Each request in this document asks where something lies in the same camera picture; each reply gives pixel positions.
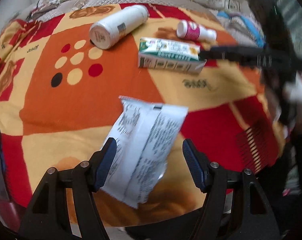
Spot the white printed plastic package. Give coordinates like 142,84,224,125
102,96,188,209

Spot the green white milk carton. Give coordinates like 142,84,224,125
137,37,207,74

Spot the colourful blue blanket pile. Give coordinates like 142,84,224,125
217,10,266,48

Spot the white pink yogurt bottle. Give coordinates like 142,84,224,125
176,20,217,42

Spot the orange red patterned blanket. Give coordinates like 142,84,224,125
0,3,284,226

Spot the large white cylindrical bottle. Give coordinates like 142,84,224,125
89,4,149,50

